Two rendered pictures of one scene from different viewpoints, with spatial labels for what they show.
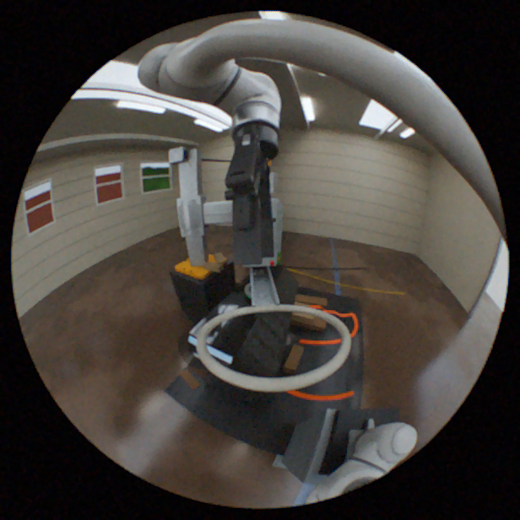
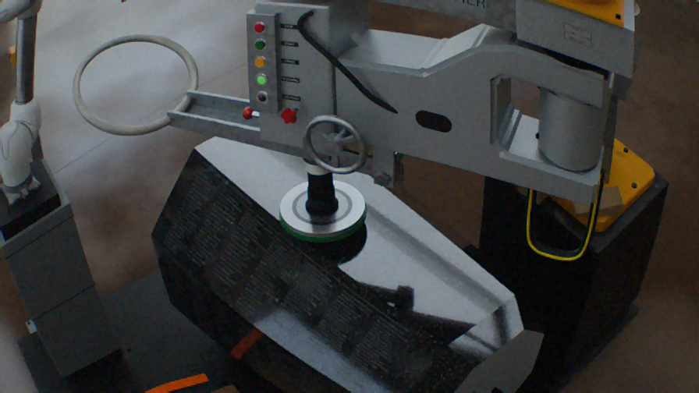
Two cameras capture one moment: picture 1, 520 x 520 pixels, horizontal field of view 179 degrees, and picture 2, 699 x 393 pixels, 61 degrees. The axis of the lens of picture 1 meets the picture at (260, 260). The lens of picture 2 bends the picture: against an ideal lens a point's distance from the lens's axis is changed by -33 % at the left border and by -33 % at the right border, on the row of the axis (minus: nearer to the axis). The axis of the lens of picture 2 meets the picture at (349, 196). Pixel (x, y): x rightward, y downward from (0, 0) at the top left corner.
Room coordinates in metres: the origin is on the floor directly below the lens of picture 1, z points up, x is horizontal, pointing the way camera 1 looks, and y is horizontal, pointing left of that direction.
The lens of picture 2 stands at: (1.90, -1.44, 2.27)
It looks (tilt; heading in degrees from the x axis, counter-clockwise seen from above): 38 degrees down; 120
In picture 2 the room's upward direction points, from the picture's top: 2 degrees counter-clockwise
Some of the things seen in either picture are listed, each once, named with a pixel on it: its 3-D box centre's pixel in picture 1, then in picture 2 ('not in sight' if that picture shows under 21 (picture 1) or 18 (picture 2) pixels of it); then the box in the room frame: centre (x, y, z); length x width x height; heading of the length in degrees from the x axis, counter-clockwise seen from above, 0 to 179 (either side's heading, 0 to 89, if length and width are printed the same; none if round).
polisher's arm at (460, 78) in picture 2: not in sight; (472, 100); (1.37, 0.03, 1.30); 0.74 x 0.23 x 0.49; 5
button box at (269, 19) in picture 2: (278, 227); (264, 58); (0.92, -0.11, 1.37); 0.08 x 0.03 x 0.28; 5
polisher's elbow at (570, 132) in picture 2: not in sight; (572, 115); (1.64, 0.06, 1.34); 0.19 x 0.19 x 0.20
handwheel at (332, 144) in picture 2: not in sight; (341, 136); (1.11, -0.10, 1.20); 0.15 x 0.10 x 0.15; 5
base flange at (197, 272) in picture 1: (200, 263); (589, 166); (1.62, 0.71, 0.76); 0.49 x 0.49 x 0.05; 65
